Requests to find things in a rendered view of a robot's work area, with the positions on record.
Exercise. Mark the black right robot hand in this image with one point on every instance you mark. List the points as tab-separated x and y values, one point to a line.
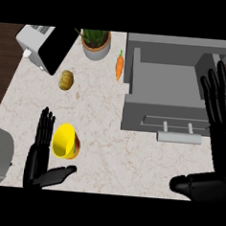
220	133

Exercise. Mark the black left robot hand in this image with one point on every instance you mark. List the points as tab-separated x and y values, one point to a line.
37	157

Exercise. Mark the yellow cup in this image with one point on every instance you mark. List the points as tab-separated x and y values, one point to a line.
64	141

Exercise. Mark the grey open drawer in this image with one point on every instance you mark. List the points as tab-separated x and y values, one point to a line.
169	97

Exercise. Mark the yellow-brown squash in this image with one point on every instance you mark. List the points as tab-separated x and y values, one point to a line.
66	80

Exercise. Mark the grey cabinet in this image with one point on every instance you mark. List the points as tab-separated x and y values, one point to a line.
184	47

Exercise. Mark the white microwave with black door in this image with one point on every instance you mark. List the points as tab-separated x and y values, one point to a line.
44	47

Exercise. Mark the orange carrot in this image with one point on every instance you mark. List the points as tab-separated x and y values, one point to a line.
119	65

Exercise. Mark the potted green plant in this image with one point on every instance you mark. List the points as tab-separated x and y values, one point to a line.
95	43

